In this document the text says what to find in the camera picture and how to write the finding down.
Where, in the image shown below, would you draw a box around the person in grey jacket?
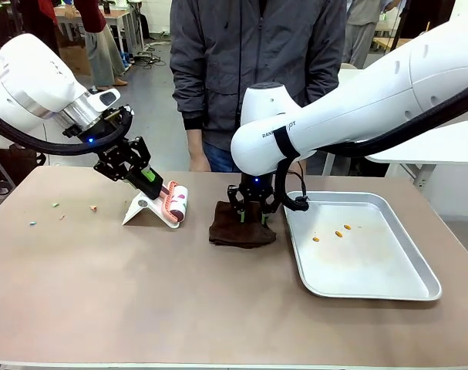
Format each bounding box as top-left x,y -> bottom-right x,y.
169,0 -> 348,173

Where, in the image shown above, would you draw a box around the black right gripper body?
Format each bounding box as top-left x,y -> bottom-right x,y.
237,173 -> 276,204

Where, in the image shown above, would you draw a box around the person's right hand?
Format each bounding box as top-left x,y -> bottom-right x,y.
187,128 -> 212,173

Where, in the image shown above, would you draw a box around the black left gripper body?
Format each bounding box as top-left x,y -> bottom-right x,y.
62,106 -> 135,161

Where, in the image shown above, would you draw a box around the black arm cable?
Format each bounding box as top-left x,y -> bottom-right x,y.
274,80 -> 468,212
0,107 -> 134,157

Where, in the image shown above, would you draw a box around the silver metal tray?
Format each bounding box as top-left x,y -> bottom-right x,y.
283,190 -> 443,302

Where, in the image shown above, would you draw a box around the cables on floor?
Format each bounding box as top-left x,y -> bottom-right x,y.
134,41 -> 170,71

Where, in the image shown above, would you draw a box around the bystander in grey clothes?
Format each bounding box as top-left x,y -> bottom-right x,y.
342,0 -> 387,70

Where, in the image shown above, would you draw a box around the black frame beside table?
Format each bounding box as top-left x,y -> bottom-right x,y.
0,143 -> 47,196

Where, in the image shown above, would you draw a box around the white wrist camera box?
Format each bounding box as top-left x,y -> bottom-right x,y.
87,87 -> 122,113

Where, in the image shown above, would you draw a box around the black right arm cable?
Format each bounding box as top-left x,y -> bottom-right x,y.
274,80 -> 468,212

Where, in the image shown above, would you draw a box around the pink handled lint roller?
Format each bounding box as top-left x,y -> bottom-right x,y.
158,180 -> 191,224

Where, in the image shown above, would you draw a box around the person's right forearm grey sleeve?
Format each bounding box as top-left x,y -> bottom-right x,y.
170,65 -> 205,131

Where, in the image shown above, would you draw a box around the bystander in red top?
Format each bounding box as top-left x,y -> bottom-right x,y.
62,0 -> 129,88

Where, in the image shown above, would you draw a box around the brown cardboard box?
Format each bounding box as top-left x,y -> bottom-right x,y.
57,42 -> 93,77

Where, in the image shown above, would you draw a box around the white lint roller stand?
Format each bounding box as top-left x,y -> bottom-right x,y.
120,191 -> 180,230

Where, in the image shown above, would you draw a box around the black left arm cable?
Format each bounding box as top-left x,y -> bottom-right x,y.
0,107 -> 134,157

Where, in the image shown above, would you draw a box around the wooden background table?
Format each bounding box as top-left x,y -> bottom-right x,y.
52,6 -> 144,53

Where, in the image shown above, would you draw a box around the white side table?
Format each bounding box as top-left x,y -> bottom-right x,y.
321,62 -> 468,187

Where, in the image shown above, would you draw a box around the dark brown cloth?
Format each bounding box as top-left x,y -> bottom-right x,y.
208,200 -> 278,248

